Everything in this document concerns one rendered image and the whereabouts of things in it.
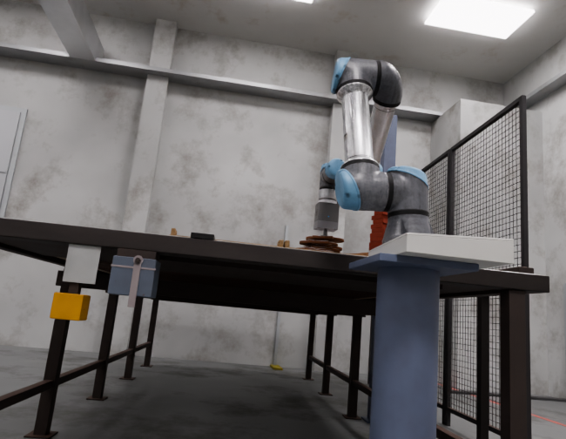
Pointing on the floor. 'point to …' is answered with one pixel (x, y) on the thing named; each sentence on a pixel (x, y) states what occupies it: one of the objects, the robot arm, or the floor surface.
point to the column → (406, 343)
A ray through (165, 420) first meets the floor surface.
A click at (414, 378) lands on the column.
